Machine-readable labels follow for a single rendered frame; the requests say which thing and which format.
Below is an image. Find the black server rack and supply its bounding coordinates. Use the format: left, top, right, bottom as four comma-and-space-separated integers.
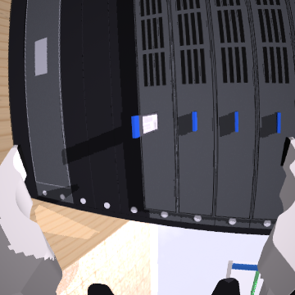
9, 0, 295, 235

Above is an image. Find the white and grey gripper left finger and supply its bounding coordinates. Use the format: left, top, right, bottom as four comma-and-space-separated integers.
0, 145, 63, 295

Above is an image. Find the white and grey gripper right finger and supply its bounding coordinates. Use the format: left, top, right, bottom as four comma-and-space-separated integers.
257, 137, 295, 295

